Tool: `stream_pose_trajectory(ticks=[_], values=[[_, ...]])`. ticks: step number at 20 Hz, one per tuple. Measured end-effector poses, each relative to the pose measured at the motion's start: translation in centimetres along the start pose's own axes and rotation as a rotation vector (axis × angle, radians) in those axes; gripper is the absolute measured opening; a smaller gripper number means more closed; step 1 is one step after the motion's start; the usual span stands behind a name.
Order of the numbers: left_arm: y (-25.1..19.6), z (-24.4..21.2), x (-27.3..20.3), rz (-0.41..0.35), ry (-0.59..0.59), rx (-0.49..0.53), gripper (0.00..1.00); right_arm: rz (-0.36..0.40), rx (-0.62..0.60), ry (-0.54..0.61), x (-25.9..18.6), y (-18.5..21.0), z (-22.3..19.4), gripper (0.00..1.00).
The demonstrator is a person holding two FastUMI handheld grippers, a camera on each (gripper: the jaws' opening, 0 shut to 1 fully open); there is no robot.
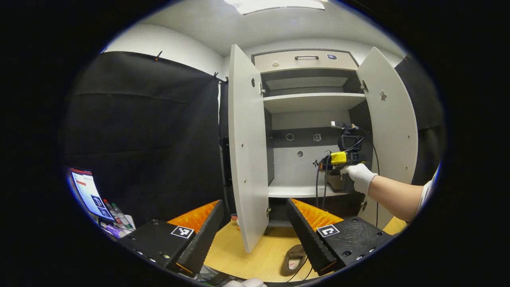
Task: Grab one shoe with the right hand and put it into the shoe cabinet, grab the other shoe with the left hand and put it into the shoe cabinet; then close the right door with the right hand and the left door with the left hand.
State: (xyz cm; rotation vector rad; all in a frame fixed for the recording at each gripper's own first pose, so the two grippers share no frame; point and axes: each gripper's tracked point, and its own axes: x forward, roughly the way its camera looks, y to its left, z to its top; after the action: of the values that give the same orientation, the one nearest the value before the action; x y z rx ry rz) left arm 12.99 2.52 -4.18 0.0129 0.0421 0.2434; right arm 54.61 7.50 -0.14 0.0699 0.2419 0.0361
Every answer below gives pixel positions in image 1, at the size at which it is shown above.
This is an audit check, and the black backdrop cloth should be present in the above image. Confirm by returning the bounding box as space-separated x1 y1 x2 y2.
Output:
60 51 445 228

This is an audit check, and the grey cabinet door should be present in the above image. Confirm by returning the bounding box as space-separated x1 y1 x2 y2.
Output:
228 44 270 254
356 47 419 230

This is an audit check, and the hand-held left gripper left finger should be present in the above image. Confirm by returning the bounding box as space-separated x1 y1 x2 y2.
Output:
118 199 226 278

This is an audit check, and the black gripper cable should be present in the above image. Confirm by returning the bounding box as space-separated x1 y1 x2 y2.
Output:
287 127 380 283

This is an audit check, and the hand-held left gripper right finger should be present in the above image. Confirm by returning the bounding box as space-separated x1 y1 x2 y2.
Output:
286 198 399 276

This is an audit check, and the white shirt sleeve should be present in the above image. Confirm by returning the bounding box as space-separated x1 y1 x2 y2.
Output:
416 164 441 212

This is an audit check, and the grey shoe cabinet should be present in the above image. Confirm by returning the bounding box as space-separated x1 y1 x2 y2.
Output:
228 44 419 254

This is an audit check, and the beige cabinet drawer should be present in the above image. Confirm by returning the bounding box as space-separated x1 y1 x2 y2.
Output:
253 50 359 73

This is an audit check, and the lit monitor screen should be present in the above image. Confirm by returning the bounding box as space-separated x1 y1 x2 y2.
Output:
70 167 110 222

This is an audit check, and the large ceiling light panel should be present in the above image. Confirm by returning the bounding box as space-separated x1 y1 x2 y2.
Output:
224 0 325 15

